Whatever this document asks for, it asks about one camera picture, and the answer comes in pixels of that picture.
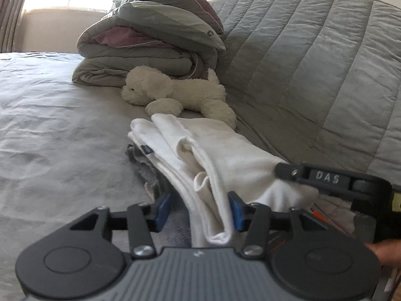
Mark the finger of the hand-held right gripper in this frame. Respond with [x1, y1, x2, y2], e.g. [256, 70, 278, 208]
[274, 162, 353, 192]

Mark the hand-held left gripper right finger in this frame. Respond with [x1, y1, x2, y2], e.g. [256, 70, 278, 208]
[228, 191, 327, 258]

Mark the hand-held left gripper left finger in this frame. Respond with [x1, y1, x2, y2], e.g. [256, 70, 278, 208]
[68, 193, 172, 259]

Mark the white long-sleeve shirt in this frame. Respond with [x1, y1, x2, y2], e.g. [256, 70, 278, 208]
[127, 113, 320, 246]

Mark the person's right hand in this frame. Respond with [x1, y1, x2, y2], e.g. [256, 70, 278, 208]
[366, 239, 401, 266]

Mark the orange box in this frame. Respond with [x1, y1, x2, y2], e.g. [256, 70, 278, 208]
[310, 207, 329, 226]

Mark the crumpled grey garment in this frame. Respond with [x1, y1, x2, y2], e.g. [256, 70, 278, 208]
[125, 143, 195, 249]

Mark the grey quilted headboard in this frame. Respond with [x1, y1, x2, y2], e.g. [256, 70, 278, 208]
[207, 0, 401, 195]

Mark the white plush toy dog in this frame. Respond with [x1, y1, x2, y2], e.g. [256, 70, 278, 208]
[121, 65, 238, 131]

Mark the bed with grey sheet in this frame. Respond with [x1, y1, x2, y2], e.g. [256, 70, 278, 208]
[0, 52, 401, 301]

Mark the folded grey duvet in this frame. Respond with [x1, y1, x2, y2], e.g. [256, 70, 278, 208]
[72, 27, 220, 87]

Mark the grey star-print curtain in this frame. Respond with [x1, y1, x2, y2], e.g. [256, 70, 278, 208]
[0, 0, 36, 53]

